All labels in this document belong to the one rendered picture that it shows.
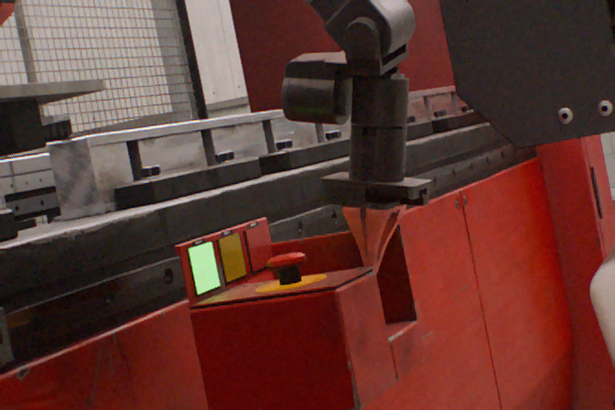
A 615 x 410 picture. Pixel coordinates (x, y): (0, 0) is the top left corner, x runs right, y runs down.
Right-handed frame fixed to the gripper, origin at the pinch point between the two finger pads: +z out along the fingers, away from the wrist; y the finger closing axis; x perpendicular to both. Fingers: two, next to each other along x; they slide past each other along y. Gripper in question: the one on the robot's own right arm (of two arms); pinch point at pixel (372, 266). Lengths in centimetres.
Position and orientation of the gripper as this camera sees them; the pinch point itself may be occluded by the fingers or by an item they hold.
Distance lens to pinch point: 128.2
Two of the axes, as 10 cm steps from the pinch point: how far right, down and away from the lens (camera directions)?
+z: -0.4, 9.9, 1.5
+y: -9.2, -0.9, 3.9
